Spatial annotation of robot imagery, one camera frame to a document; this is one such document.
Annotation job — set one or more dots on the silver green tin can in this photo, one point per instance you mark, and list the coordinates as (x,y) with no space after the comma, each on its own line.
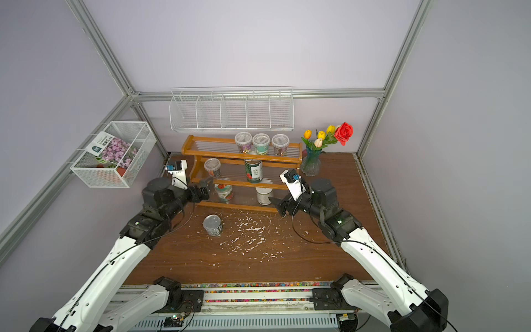
(213,225)

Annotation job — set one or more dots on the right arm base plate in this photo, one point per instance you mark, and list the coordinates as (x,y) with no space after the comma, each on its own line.
(328,299)

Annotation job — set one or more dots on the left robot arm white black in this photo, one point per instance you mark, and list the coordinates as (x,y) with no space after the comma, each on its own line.
(86,310)

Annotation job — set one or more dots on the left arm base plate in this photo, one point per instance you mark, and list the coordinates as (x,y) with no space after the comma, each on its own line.
(186,299)

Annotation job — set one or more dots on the wooden three-tier shelf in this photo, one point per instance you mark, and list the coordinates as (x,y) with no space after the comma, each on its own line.
(233,171)

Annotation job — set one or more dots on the aluminium rail frame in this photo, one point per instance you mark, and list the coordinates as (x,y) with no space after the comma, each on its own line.
(248,307)

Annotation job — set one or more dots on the white wire side basket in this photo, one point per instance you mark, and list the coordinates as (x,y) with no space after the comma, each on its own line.
(96,175)

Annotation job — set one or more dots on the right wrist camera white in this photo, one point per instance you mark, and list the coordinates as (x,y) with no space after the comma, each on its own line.
(294,183)

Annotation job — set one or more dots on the purple seed plastic jar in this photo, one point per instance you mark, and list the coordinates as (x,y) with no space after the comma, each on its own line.
(244,142)

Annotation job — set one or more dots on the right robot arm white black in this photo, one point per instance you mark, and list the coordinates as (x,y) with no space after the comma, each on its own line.
(403,304)

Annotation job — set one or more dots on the purple flower seed packet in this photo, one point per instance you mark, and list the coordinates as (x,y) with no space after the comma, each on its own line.
(111,150)

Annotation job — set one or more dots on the tomato lid round tin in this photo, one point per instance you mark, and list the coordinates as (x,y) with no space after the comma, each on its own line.
(224,192)

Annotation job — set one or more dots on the green red tomato can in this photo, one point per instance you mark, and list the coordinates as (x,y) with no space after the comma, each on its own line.
(254,170)

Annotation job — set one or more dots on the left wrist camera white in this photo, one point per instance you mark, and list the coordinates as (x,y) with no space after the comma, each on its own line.
(177,170)

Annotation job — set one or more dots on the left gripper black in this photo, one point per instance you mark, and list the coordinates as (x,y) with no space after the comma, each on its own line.
(197,197)

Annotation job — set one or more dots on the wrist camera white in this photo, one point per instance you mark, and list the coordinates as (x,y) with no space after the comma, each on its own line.
(177,170)
(294,183)

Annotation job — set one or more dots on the dark seed plastic jar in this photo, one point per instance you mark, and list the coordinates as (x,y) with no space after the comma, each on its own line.
(280,143)

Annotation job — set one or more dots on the red seed plastic jar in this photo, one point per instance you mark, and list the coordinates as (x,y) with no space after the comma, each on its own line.
(213,167)

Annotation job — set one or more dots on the white wire wall basket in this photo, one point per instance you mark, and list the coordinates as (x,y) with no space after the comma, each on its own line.
(232,108)

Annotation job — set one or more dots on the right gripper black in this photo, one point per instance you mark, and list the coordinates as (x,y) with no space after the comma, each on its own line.
(281,205)

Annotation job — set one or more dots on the white tin can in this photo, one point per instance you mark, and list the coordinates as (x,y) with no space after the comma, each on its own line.
(264,195)

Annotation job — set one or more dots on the glass vase with flowers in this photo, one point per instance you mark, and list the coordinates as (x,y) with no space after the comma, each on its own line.
(316,143)

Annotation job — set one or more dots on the green seed plastic jar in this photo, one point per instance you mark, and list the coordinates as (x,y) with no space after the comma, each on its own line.
(261,143)

